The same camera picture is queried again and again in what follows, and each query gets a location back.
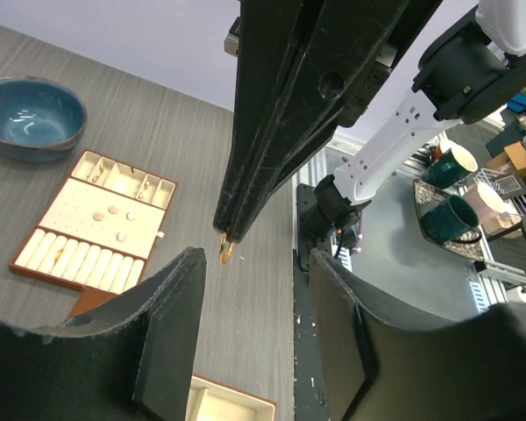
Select brown jewelry box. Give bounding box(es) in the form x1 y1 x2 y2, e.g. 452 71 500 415
185 375 277 421

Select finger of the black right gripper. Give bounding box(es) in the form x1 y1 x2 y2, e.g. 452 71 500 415
227 1 438 242
213 1 323 232

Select gold earrings in compartment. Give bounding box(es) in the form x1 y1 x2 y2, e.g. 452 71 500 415
91 168 104 183

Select dark green cup lower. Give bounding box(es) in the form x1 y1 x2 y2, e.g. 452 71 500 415
420 196 479 245

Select pearl earrings in compartment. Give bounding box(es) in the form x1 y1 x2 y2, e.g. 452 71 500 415
137 180 150 199

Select black patterned tray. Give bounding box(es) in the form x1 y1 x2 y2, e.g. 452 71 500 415
413 179 484 261

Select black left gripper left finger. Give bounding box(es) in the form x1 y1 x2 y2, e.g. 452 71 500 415
0 247 206 420

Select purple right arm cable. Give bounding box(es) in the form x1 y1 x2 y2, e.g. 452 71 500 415
352 205 367 253

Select green cup on shelf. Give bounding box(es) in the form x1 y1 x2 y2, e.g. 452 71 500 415
422 145 479 189

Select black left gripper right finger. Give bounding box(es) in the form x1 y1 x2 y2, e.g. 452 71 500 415
309 250 526 420

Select blue ceramic bowl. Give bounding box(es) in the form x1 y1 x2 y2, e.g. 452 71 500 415
0 76 88 163

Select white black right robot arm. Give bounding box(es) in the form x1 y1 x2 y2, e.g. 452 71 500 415
213 1 526 243

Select brown jewelry tray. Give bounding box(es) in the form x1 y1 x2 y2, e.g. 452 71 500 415
10 149 177 296

